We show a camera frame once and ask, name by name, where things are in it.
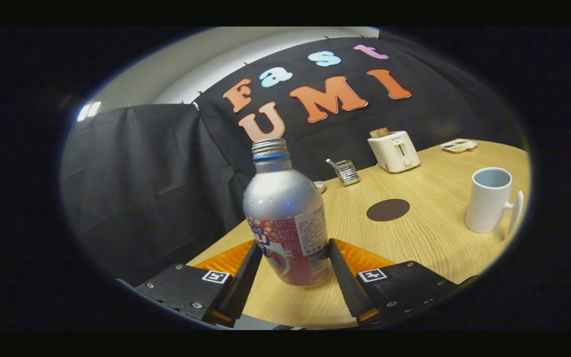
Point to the silver juice bottle red label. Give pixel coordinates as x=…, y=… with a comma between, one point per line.
x=283, y=208

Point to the toast slices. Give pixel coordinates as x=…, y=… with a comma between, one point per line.
x=379, y=132

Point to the white divided dish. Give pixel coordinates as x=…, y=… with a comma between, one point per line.
x=459, y=146

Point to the white oval plate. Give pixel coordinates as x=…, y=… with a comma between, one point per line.
x=319, y=186

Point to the black backdrop cloth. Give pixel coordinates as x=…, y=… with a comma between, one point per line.
x=156, y=188

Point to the wooden table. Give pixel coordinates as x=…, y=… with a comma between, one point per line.
x=429, y=248

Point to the white toaster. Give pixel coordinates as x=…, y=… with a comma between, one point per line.
x=394, y=153

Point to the dark brown round coaster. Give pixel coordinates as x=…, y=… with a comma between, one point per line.
x=387, y=210

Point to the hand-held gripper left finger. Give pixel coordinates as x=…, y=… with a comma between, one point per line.
x=243, y=285

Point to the white cup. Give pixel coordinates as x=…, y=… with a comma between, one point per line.
x=486, y=208

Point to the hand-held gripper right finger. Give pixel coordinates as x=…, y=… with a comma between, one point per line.
x=347, y=285

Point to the ceiling light panel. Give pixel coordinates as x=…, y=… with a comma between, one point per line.
x=88, y=111

